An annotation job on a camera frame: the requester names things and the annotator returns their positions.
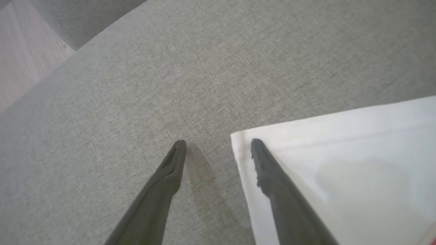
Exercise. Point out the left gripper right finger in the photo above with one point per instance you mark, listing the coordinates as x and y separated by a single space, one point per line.
286 200

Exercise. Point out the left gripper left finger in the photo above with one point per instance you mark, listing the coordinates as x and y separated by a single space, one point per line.
156 197

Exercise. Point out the red white basketball jersey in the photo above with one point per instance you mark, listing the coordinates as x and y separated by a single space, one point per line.
357 170

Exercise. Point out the large grey sofa seat cushion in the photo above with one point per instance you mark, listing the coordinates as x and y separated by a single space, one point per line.
204 85

